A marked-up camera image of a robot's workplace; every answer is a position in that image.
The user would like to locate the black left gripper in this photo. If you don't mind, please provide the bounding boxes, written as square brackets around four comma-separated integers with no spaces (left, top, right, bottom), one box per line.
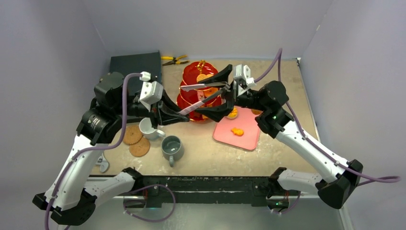
[114,89,190,129]

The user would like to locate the orange glazed donut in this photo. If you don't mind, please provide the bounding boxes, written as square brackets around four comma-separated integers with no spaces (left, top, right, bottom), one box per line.
[203,87,218,98]

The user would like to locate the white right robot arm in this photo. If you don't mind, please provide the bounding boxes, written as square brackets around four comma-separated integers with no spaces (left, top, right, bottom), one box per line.
[197,65,363,209]

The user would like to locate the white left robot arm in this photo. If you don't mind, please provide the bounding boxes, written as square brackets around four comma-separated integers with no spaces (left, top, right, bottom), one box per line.
[33,72,189,230]

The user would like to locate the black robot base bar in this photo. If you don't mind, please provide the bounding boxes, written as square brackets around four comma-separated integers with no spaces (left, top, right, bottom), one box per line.
[122,167,298,208]

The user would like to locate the yellow glazed donut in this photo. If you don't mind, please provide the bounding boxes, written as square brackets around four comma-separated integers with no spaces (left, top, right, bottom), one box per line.
[226,107,238,119]

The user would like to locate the round yellow cracker top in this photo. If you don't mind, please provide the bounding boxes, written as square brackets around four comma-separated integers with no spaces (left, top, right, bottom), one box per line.
[196,74,209,82]

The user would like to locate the white ceramic mug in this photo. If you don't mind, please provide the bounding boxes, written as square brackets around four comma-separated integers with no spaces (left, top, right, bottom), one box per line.
[138,118,166,140]

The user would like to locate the red three-tier cake stand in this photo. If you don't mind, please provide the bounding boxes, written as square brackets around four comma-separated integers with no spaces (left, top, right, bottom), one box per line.
[177,60,218,109]

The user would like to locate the grey ceramic mug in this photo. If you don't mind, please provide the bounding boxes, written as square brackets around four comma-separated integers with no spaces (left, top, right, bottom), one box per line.
[161,136,184,168]

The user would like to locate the pink serving tray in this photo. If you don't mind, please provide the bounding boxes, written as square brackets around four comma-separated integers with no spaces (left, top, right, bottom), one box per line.
[213,106,260,150]

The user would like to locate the brown croissant bread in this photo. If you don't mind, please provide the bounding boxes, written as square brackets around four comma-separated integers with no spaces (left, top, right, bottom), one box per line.
[251,109,263,115]

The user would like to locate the woven round coaster upper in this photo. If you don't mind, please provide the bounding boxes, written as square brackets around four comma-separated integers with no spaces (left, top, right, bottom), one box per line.
[123,125,143,145]

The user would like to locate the woven round coaster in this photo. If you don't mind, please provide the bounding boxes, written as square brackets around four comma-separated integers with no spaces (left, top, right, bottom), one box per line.
[123,125,143,145]
[129,138,150,157]

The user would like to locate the fish shaped yellow cookie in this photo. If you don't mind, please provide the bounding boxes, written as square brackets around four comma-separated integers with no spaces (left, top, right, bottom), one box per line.
[231,127,244,137]

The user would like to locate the woven round coaster lower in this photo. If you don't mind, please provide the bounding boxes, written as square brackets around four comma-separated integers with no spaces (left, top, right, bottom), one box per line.
[129,138,150,157]

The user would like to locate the dark grey box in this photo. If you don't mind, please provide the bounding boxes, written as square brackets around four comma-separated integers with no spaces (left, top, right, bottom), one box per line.
[109,51,162,84]

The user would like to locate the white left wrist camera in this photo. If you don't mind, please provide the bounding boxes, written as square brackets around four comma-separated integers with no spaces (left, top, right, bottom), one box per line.
[140,81,164,105]

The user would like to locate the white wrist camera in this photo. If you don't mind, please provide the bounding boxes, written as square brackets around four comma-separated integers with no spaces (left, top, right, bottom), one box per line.
[233,64,256,96]
[140,81,164,105]

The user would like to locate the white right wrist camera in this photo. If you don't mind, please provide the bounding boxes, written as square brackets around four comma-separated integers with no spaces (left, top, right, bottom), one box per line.
[233,64,256,96]

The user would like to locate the yellow handled pliers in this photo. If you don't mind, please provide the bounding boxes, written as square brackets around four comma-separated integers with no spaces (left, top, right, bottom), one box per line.
[161,55,190,66]

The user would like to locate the red handled wrench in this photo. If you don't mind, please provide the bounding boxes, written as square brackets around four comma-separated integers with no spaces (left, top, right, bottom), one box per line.
[95,153,110,173]

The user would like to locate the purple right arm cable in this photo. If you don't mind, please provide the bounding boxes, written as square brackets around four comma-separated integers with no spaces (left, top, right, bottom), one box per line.
[253,47,401,185]

